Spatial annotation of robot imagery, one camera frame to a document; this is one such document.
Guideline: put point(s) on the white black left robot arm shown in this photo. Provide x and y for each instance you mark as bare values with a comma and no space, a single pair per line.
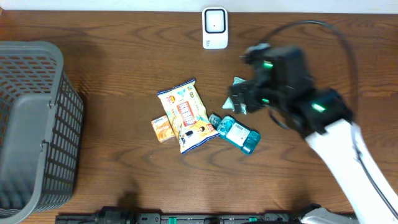
113,215

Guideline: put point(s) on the grey plastic shopping basket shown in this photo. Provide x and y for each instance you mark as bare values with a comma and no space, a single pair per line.
41,124

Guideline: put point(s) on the light green packet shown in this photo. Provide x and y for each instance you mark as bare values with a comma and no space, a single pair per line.
228,105

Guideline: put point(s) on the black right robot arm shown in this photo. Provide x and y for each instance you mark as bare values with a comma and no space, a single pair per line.
283,83

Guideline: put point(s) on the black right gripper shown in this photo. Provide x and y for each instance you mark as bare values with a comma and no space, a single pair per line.
253,88

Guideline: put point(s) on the yellow snack bag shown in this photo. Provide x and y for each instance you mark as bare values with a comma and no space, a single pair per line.
187,116

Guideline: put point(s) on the orange small carton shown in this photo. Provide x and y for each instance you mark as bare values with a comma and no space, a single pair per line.
162,128

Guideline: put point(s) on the blue mouthwash bottle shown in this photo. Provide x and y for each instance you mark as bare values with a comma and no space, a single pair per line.
236,133

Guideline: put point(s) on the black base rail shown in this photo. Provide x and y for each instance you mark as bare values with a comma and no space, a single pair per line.
155,218

